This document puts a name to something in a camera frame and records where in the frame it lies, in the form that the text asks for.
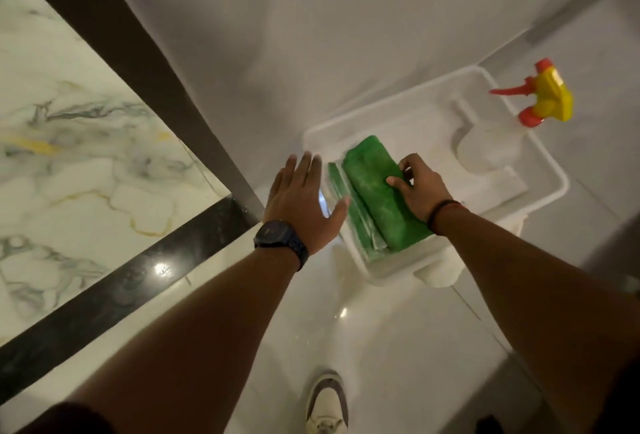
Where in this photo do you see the person's right hand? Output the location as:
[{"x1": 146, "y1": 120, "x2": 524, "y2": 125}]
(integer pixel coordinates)
[{"x1": 385, "y1": 153, "x2": 454, "y2": 224}]

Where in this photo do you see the person's left hand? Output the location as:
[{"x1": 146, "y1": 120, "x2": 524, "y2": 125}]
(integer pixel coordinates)
[{"x1": 263, "y1": 151, "x2": 351, "y2": 256}]

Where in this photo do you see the green cloth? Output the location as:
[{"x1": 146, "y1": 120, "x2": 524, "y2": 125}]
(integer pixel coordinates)
[{"x1": 342, "y1": 135, "x2": 434, "y2": 253}]

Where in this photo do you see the person's right forearm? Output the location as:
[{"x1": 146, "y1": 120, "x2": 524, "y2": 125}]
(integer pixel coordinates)
[{"x1": 431, "y1": 205, "x2": 640, "y2": 434}]

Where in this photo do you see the person's left forearm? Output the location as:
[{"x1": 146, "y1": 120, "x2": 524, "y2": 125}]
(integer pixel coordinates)
[{"x1": 69, "y1": 246, "x2": 302, "y2": 434}]

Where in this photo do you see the black and red wristband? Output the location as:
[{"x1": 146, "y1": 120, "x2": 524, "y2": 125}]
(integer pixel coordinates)
[{"x1": 426, "y1": 199, "x2": 470, "y2": 236}]

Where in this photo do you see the black wrist watch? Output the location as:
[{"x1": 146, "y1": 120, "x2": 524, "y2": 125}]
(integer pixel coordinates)
[{"x1": 253, "y1": 220, "x2": 310, "y2": 272}]

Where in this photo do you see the white plastic caddy tray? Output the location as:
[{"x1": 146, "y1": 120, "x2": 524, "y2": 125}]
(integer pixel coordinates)
[{"x1": 302, "y1": 65, "x2": 571, "y2": 290}]

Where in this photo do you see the white spray bottle yellow nozzle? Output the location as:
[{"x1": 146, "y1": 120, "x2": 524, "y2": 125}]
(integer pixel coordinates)
[{"x1": 455, "y1": 58, "x2": 575, "y2": 175}]

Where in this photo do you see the white and grey shoe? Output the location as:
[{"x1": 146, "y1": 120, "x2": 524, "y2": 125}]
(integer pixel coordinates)
[{"x1": 304, "y1": 371, "x2": 350, "y2": 434}]

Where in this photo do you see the dark right sleeve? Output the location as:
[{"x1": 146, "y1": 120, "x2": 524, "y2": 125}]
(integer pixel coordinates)
[{"x1": 589, "y1": 356, "x2": 640, "y2": 434}]

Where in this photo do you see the dark sleeve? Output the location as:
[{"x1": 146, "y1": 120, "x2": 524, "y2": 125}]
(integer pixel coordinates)
[
  {"x1": 14, "y1": 401, "x2": 117, "y2": 434},
  {"x1": 589, "y1": 356, "x2": 640, "y2": 434}
]

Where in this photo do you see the dark left sleeve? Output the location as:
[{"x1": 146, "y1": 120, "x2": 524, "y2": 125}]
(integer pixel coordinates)
[{"x1": 14, "y1": 401, "x2": 117, "y2": 434}]

